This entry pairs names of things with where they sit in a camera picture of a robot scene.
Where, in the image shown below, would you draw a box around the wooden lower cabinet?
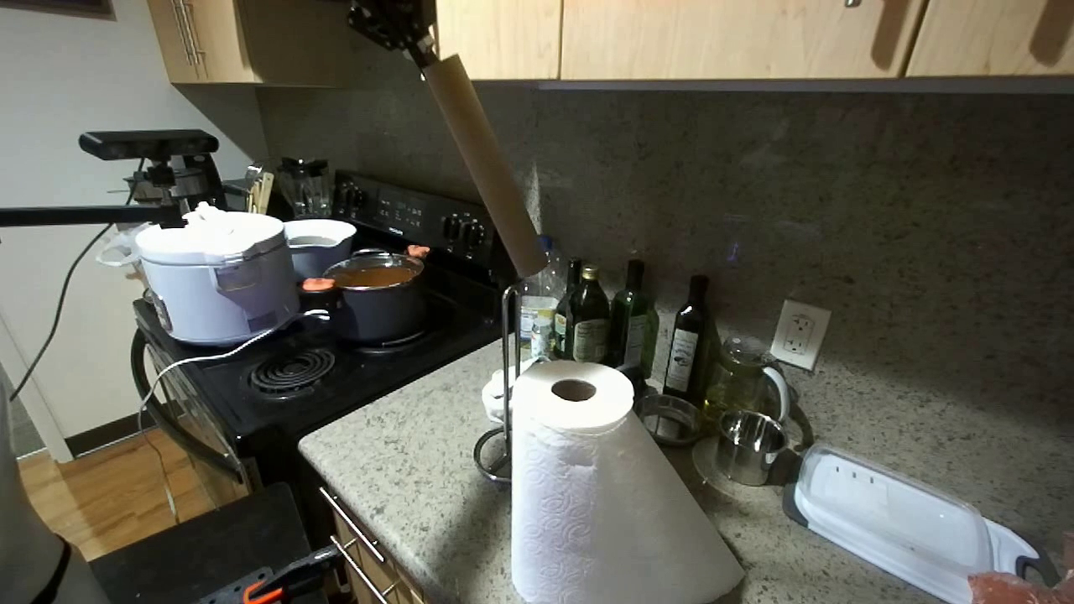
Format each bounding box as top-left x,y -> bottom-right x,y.
294,478 -> 433,604

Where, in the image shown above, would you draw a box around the dark wine bottle white label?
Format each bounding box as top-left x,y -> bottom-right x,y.
663,272 -> 721,405

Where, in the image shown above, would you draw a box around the white wall outlet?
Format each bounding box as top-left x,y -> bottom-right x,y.
765,296 -> 837,376

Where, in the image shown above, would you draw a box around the black robot cart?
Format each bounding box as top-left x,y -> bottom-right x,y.
87,481 -> 342,604

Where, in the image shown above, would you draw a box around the wooden upper cabinets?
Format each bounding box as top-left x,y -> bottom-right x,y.
146,0 -> 1074,93

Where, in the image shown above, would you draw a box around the small spice jar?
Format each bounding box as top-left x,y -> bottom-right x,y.
523,308 -> 561,367

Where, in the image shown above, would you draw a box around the metal wire towel holder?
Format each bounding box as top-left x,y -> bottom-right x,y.
469,284 -> 530,492

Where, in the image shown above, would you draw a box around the white rice cooker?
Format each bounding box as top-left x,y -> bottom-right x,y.
97,203 -> 307,348

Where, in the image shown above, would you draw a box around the steel cup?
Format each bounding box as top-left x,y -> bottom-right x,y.
712,405 -> 796,492

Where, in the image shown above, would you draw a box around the thin black cable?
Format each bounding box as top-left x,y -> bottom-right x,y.
8,218 -> 117,404

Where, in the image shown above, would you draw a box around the dark glass jar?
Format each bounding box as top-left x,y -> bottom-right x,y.
271,154 -> 341,223

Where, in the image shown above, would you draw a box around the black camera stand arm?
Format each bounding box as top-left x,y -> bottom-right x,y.
0,153 -> 228,232

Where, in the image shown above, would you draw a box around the small steel bowl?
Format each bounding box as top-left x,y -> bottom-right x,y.
633,389 -> 715,454

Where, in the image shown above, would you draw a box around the brown cardboard tube core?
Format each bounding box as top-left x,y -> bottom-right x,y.
418,51 -> 554,284

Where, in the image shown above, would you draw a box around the plastic oil bottle blue cap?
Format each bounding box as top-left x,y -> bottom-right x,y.
510,235 -> 573,363

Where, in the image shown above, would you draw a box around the olive oil bottle gold cap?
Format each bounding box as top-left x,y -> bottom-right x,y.
561,262 -> 619,369

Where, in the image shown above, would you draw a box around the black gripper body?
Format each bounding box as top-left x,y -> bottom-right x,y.
342,0 -> 441,54

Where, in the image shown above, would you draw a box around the orange black clamp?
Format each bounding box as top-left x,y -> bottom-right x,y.
238,544 -> 342,604

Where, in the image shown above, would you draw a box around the white paper towel roll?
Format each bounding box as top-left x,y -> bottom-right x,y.
507,357 -> 753,604

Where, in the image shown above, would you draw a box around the green glass bottle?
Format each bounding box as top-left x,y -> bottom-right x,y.
612,256 -> 663,385

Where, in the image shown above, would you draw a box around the white plastic tray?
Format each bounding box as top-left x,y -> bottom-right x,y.
781,440 -> 1049,604

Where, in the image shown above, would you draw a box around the black bar camera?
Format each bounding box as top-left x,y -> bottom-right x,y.
74,124 -> 223,164

